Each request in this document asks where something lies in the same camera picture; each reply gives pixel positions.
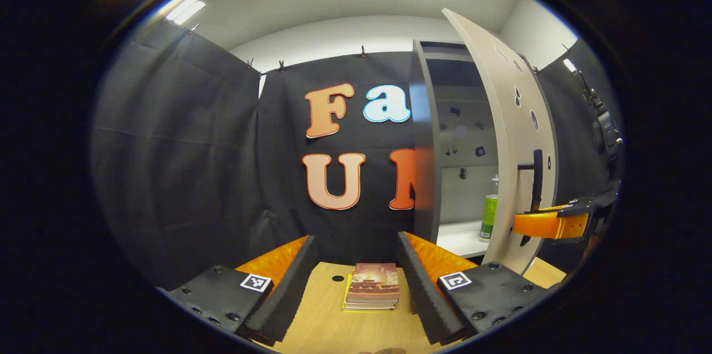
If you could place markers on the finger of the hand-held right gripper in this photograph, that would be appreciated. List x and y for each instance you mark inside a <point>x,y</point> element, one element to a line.
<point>550,225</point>

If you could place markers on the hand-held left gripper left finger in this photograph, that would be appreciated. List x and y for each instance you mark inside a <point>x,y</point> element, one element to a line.
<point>292,293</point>

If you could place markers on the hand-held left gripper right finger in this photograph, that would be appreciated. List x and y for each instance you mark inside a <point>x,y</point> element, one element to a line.
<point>425,298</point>

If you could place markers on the green label clear bottle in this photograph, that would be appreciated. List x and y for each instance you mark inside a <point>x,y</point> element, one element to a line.
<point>489,215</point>

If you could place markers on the round brown coaster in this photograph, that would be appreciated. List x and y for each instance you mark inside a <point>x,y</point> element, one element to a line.
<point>381,350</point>

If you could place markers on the white cabinet shelf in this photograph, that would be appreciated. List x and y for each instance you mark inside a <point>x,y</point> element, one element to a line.
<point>459,240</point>

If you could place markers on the brown cover book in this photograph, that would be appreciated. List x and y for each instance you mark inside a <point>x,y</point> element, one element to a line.
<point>375,281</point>

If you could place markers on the black backdrop cloth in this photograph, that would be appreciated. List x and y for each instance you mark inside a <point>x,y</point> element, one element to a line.
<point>183,148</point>

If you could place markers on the row of black cloth clips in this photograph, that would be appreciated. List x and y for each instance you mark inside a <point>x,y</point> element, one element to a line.
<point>362,52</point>

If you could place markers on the ceiling light panel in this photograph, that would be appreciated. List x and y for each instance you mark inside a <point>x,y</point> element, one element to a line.
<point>186,9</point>

